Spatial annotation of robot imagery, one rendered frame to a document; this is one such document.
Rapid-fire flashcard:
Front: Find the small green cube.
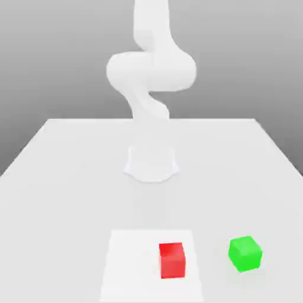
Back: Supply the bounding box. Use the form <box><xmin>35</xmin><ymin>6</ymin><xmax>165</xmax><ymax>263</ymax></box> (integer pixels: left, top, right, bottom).
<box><xmin>228</xmin><ymin>236</ymin><xmax>263</xmax><ymax>273</ymax></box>

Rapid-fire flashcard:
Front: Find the small red cube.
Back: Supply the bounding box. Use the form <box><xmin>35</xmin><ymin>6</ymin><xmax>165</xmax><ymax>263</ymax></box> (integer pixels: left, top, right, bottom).
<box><xmin>159</xmin><ymin>241</ymin><xmax>186</xmax><ymax>279</ymax></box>

